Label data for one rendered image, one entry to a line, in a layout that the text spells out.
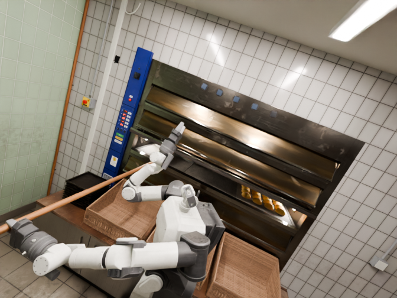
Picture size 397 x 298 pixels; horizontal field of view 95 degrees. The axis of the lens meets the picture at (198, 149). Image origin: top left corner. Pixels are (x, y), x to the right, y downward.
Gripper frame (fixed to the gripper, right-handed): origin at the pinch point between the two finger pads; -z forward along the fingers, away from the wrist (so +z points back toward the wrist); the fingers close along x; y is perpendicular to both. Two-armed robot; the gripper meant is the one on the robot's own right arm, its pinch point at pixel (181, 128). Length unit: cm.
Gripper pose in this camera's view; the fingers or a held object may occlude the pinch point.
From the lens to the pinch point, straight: 115.2
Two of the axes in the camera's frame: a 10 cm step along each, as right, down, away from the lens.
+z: -5.3, 8.4, -1.3
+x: -0.1, -1.6, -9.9
